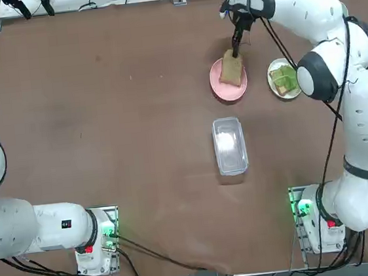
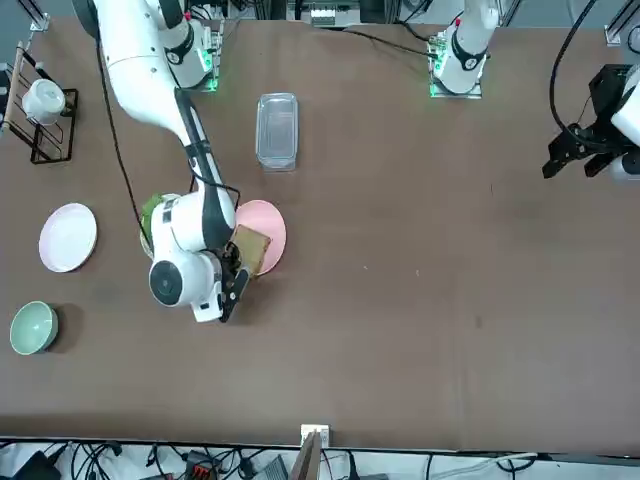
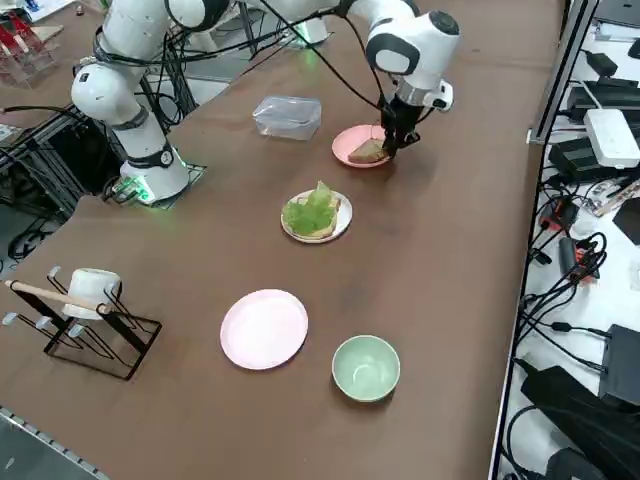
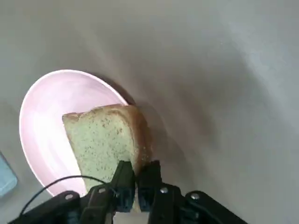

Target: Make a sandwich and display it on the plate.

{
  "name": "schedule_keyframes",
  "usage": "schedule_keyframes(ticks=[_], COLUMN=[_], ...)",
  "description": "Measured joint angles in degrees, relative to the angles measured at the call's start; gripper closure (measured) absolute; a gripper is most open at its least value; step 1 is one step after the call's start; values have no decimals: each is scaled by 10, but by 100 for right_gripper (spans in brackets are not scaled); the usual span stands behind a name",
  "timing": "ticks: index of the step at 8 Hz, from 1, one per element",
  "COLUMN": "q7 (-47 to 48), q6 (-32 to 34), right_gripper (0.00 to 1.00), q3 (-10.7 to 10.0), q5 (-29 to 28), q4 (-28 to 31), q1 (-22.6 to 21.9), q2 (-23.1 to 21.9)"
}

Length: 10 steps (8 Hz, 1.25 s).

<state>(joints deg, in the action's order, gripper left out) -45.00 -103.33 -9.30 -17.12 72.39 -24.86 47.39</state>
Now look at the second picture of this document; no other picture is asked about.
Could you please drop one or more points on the pale green bowl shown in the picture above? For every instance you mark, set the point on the pale green bowl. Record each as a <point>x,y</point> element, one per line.
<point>32,327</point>

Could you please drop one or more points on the white cup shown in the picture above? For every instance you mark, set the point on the white cup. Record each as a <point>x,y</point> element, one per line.
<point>42,100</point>

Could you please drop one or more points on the short aluminium rail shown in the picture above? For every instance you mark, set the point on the short aluminium rail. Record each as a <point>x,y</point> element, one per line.
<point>617,27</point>
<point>39,22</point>

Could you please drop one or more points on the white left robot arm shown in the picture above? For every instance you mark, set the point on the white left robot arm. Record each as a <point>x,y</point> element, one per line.
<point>467,55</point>

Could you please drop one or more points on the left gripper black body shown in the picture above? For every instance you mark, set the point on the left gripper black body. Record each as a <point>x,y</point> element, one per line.
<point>605,92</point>

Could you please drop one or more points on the brown bread slice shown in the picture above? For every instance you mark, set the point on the brown bread slice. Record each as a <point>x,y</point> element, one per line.
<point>252,247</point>

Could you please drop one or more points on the aluminium post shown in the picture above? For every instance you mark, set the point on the aluminium post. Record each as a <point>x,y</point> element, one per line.
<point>310,460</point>

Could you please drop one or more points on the pink plate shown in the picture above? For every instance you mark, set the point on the pink plate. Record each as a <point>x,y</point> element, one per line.
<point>265,220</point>

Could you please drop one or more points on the green lettuce leaf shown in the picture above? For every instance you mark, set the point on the green lettuce leaf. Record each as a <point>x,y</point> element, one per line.
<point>150,209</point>

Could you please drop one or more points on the pale speckled plate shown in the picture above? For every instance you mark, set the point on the pale speckled plate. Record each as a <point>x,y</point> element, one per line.
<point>67,237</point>

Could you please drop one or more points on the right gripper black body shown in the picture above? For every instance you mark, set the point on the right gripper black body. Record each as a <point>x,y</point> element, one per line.
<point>230,260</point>

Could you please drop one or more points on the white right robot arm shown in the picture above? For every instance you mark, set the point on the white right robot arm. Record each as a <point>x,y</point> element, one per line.
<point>140,75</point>

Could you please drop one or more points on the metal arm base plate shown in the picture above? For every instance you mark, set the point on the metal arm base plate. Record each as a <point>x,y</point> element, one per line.
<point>472,95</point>
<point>216,50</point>

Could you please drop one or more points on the clear plastic container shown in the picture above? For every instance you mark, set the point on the clear plastic container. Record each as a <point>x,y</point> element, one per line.
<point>277,130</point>

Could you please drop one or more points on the white plate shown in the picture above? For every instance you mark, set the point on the white plate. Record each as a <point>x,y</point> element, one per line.
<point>145,247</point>

